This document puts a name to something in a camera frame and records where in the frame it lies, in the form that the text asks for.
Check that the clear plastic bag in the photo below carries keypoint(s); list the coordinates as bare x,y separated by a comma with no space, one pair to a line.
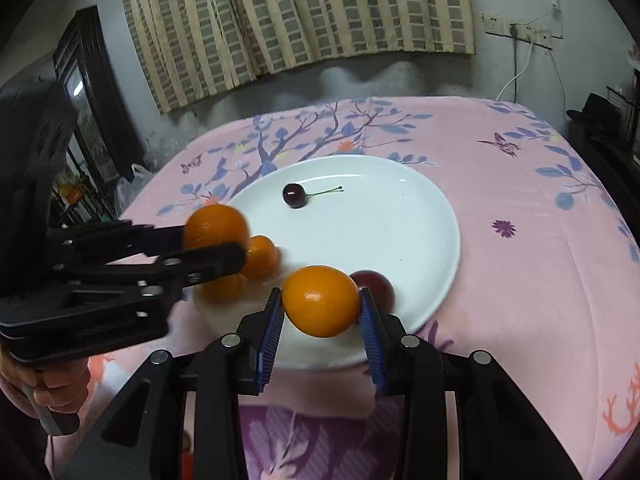
132,185

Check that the white wall socket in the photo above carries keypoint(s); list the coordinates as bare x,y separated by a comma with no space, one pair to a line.
496,24

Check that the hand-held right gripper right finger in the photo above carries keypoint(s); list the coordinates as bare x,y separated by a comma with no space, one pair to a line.
372,350

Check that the wall power outlet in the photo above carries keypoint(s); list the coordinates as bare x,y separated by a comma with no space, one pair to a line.
532,35

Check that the orange mandarin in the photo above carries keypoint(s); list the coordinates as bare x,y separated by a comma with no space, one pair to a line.
222,290
215,225

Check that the striped checked curtain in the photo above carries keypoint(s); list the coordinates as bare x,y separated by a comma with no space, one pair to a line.
185,35
360,5

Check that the white round plate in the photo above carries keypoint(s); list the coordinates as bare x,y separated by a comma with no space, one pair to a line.
375,220

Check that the black hat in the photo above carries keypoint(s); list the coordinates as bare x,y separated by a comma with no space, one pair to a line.
597,110

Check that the person's left hand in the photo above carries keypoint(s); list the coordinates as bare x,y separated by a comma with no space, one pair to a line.
62,385

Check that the small orange persimmon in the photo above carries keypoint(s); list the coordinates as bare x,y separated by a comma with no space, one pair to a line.
320,300
262,255

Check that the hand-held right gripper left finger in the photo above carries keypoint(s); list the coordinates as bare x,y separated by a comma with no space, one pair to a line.
270,342

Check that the dark red cherry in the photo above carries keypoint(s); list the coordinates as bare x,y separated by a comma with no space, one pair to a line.
294,196

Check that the dark wooden framed cabinet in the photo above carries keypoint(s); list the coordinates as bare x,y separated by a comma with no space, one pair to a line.
100,95

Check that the pink printed blanket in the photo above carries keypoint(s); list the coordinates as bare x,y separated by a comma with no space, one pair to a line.
525,260

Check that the cluttered storage shelf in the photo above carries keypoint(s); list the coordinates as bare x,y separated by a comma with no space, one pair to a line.
80,195

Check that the large dark purple plum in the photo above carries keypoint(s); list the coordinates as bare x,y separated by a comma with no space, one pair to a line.
378,286

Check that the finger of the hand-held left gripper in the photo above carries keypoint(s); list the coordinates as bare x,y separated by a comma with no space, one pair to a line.
125,237
210,260

